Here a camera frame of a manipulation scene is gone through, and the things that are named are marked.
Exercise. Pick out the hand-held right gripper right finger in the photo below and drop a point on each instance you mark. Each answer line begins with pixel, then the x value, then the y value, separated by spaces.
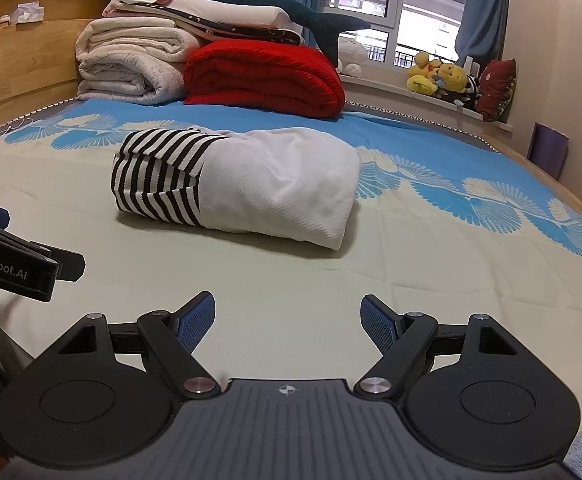
pixel 378 322

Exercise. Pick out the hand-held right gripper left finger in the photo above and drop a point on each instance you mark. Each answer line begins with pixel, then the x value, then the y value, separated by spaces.
pixel 196 320

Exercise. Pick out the black white striped garment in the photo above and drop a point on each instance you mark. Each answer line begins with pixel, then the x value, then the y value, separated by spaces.
pixel 281 185

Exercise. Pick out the blue cream patterned bed mat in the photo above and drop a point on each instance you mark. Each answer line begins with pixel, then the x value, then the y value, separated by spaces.
pixel 321 270

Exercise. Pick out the grey-white rolled quilt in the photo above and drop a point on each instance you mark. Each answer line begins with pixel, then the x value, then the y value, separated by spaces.
pixel 121 80

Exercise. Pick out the tissue box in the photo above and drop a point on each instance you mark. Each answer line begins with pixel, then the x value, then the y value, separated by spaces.
pixel 28 14

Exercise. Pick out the cream folded blanket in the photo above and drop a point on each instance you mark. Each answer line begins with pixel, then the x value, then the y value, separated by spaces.
pixel 131 35

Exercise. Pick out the windowsill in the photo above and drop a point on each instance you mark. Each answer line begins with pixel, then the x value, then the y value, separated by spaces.
pixel 396 91

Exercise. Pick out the yellow duck plush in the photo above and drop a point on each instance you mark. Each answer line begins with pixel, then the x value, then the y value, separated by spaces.
pixel 421 82

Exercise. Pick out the striped bee plush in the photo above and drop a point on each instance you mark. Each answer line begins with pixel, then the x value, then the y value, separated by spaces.
pixel 471 87

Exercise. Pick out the red folded blanket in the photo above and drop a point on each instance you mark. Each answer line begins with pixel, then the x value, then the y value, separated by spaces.
pixel 261 75

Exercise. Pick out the yellow chick plush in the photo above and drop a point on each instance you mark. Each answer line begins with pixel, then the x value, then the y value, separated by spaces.
pixel 453 76

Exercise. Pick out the red cushion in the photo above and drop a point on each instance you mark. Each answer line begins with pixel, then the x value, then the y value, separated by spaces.
pixel 496 90

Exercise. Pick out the white seal plush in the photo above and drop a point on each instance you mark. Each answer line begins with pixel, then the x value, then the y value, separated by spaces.
pixel 351 55

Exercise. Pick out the small white device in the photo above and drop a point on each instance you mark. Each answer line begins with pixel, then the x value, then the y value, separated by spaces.
pixel 471 66

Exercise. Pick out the white pillow stack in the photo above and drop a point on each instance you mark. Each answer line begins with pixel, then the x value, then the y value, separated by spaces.
pixel 231 12

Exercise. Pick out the window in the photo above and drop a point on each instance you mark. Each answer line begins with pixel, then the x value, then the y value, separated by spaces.
pixel 421 20

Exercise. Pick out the wooden bed frame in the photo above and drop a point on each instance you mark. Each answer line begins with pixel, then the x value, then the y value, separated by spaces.
pixel 31 70

